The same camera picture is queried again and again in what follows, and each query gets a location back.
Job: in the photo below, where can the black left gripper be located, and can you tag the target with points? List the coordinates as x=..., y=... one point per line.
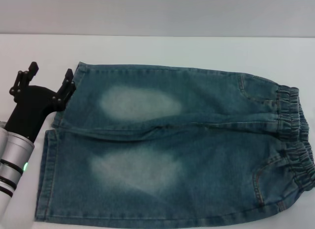
x=32, y=103

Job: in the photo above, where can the blue denim shorts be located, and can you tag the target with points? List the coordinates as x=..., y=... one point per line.
x=172, y=152

